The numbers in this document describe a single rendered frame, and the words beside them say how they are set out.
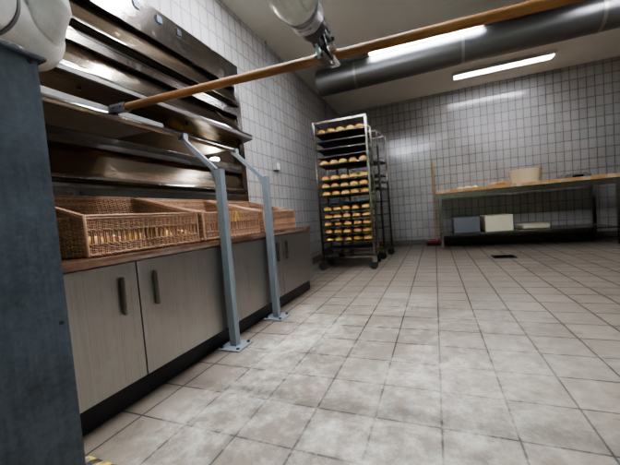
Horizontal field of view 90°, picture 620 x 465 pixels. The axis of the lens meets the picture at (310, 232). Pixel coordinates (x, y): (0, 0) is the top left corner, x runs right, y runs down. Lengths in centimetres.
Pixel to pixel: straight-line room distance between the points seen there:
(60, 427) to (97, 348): 53
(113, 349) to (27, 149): 80
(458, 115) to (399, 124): 95
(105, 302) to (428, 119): 564
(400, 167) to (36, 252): 569
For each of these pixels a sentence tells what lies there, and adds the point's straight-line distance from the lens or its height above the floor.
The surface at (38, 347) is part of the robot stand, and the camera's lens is 77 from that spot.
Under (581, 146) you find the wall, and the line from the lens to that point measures 637.
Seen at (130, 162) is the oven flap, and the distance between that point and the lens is 215.
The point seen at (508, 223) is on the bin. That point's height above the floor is 33.
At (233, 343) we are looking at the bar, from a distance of 181.
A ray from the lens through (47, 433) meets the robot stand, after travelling 82.
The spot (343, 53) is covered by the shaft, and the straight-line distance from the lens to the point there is 111.
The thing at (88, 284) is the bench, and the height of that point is 50.
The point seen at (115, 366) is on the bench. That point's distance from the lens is 138.
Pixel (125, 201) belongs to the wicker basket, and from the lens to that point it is 200.
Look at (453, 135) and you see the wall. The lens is 610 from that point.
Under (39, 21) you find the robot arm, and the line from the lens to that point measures 103.
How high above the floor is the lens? 66
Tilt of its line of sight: 3 degrees down
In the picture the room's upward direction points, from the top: 5 degrees counter-clockwise
